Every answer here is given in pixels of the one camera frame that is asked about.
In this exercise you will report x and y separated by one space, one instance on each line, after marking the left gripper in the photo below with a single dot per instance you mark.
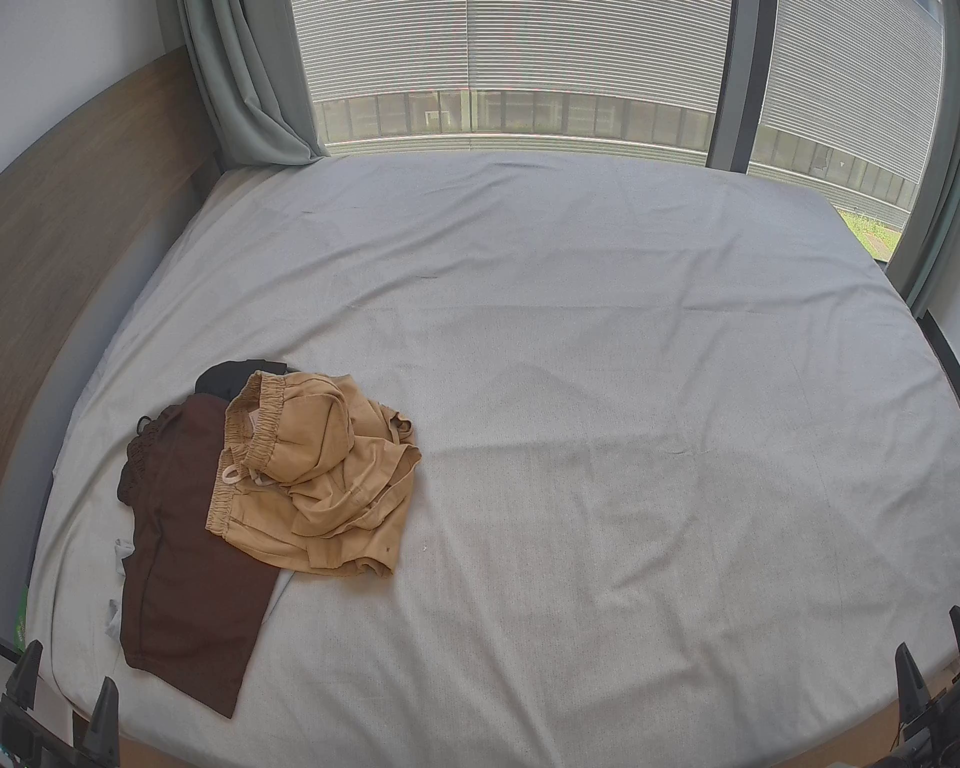
30 742

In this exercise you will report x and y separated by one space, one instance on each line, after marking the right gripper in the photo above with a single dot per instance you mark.
937 735

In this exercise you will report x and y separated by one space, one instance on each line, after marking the tan shorts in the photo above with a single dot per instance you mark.
315 450

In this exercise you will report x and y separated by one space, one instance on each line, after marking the bed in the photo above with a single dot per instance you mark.
600 375

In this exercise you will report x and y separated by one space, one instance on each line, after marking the green printed package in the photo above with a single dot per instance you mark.
21 619

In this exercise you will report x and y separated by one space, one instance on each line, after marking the white garment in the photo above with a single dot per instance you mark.
120 551

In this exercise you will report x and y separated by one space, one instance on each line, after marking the brown garment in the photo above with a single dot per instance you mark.
187 562

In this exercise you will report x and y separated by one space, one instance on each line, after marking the black garment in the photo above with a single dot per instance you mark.
221 379

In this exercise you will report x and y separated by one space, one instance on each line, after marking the window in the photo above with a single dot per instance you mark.
742 75

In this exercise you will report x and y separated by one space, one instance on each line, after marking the grey-green curtain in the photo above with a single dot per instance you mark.
247 97

